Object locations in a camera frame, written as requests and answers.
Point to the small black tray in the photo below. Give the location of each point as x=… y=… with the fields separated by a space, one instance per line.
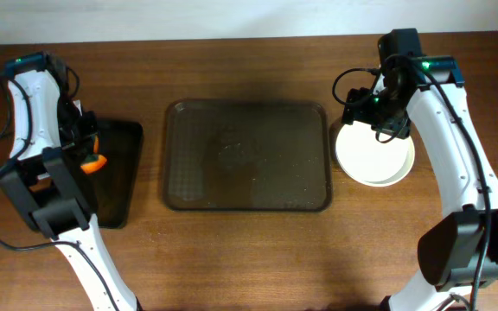
x=121 y=143

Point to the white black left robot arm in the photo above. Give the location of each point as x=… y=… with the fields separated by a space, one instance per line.
x=56 y=150

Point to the cream white plate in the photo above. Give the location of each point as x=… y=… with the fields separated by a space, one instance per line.
x=372 y=163

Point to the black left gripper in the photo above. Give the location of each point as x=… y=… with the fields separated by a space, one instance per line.
x=86 y=141

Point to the orange green scrub sponge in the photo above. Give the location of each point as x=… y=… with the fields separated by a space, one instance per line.
x=94 y=161

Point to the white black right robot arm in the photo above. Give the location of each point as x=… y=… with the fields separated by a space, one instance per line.
x=412 y=90

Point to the brown plastic serving tray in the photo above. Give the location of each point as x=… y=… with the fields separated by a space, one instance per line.
x=242 y=156

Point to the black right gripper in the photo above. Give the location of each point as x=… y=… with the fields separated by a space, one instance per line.
x=357 y=105

